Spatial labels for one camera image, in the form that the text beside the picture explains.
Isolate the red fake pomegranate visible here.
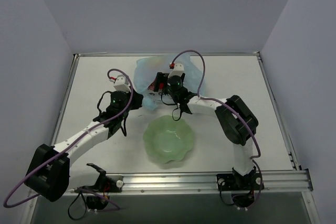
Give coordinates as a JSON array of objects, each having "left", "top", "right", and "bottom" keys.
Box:
[{"left": 148, "top": 82, "right": 157, "bottom": 92}]

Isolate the light blue plastic bag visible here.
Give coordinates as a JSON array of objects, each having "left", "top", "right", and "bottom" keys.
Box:
[{"left": 133, "top": 53, "right": 203, "bottom": 111}]

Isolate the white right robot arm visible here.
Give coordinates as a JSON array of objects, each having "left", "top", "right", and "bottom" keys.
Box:
[{"left": 153, "top": 72, "right": 261, "bottom": 189}]

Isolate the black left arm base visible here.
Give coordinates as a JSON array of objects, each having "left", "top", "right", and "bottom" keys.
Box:
[{"left": 75, "top": 163, "right": 123, "bottom": 213}]

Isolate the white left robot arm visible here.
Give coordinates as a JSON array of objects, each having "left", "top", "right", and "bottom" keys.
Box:
[{"left": 24, "top": 91, "right": 143, "bottom": 202}]

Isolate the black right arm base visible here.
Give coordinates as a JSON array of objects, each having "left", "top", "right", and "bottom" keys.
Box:
[{"left": 216, "top": 172, "right": 265, "bottom": 211}]

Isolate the green flower-shaped glass bowl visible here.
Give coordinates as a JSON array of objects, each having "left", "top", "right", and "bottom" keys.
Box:
[{"left": 142, "top": 115, "right": 196, "bottom": 169}]

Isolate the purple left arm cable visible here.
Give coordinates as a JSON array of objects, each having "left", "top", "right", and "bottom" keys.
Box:
[{"left": 4, "top": 68, "right": 136, "bottom": 208}]

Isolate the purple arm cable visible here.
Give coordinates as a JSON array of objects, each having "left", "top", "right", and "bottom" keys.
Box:
[
  {"left": 170, "top": 49, "right": 262, "bottom": 159},
  {"left": 4, "top": 68, "right": 136, "bottom": 208}
]

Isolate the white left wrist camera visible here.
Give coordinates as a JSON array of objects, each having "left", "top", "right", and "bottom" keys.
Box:
[{"left": 113, "top": 74, "right": 131, "bottom": 93}]

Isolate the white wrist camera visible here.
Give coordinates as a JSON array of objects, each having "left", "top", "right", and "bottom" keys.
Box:
[
  {"left": 113, "top": 74, "right": 131, "bottom": 93},
  {"left": 168, "top": 63, "right": 184, "bottom": 78}
]

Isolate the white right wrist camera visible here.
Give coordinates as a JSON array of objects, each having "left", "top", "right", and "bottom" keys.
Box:
[{"left": 168, "top": 63, "right": 184, "bottom": 78}]

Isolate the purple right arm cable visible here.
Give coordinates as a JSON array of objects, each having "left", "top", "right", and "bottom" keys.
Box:
[{"left": 170, "top": 49, "right": 262, "bottom": 159}]

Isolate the aluminium front rail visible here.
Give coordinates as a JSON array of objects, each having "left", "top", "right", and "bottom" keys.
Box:
[{"left": 65, "top": 170, "right": 313, "bottom": 196}]

